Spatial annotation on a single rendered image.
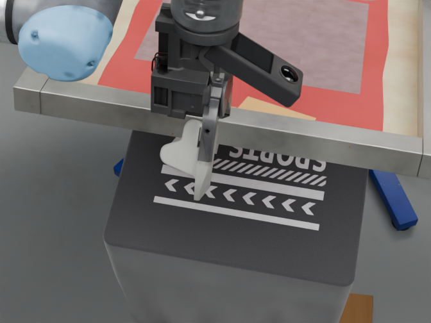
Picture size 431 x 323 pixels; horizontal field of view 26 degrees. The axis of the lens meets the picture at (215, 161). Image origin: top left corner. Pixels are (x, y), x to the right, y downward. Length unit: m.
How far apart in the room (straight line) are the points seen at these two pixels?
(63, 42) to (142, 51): 0.61
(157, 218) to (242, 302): 0.24
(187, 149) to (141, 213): 0.66
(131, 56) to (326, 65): 0.30
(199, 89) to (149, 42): 0.46
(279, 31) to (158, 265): 0.48
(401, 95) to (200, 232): 0.47
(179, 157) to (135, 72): 0.36
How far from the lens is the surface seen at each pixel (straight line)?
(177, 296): 1.82
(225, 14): 0.95
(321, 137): 1.21
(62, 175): 2.84
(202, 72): 1.02
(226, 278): 1.69
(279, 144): 1.23
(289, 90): 1.01
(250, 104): 1.32
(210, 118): 1.00
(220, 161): 1.73
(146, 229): 1.67
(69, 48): 0.83
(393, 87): 1.42
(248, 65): 1.00
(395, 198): 2.76
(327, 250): 1.66
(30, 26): 0.84
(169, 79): 1.00
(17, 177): 2.86
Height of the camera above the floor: 2.44
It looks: 60 degrees down
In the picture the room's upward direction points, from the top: straight up
